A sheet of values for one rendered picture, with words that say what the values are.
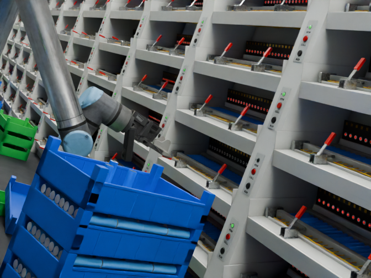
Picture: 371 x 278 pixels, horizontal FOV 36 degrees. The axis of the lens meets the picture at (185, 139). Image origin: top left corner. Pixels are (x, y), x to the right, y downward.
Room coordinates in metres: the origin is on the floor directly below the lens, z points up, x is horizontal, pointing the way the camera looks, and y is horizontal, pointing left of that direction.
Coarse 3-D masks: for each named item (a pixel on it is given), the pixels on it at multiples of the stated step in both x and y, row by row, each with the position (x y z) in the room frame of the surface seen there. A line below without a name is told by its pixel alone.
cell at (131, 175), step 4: (128, 172) 1.14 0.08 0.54; (132, 172) 1.13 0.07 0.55; (136, 172) 1.14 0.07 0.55; (128, 176) 1.13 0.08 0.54; (132, 176) 1.13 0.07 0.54; (124, 180) 1.14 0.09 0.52; (128, 180) 1.13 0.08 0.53; (132, 180) 1.14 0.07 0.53; (124, 184) 1.13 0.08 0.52; (128, 184) 1.13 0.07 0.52
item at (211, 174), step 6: (180, 156) 2.15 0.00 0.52; (186, 156) 2.12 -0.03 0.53; (192, 162) 2.05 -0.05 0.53; (198, 162) 2.04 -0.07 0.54; (198, 168) 2.00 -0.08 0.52; (204, 168) 1.96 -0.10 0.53; (210, 174) 1.92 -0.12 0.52; (216, 174) 1.88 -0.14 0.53; (222, 180) 1.84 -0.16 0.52; (228, 180) 1.82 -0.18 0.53; (228, 186) 1.81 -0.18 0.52; (234, 186) 1.77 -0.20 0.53
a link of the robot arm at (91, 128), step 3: (87, 120) 1.83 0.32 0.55; (87, 123) 1.83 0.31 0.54; (90, 123) 1.84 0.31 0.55; (93, 123) 1.84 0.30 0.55; (90, 126) 1.84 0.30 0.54; (93, 126) 1.85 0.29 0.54; (96, 126) 1.86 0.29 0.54; (90, 129) 1.84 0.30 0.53; (93, 129) 1.85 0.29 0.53; (96, 129) 1.87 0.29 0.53; (93, 132) 1.87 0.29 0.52; (60, 138) 1.84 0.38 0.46; (60, 144) 1.84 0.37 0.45
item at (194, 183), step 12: (216, 156) 2.14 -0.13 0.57; (168, 168) 2.07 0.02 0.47; (180, 168) 2.02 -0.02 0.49; (192, 168) 2.04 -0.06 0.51; (240, 168) 1.97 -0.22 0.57; (180, 180) 1.97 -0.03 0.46; (192, 180) 1.88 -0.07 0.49; (204, 180) 1.88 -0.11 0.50; (192, 192) 1.87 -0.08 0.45; (216, 192) 1.76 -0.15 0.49; (216, 204) 1.71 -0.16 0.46; (228, 204) 1.64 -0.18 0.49
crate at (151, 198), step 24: (48, 144) 1.11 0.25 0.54; (48, 168) 1.08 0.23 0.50; (72, 168) 1.03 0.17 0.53; (96, 168) 0.98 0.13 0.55; (120, 168) 1.24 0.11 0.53; (72, 192) 1.01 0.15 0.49; (96, 192) 0.97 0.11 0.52; (120, 192) 1.01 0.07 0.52; (144, 192) 1.04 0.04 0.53; (168, 192) 1.27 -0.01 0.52; (144, 216) 1.06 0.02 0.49; (168, 216) 1.10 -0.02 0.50; (192, 216) 1.14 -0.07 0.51
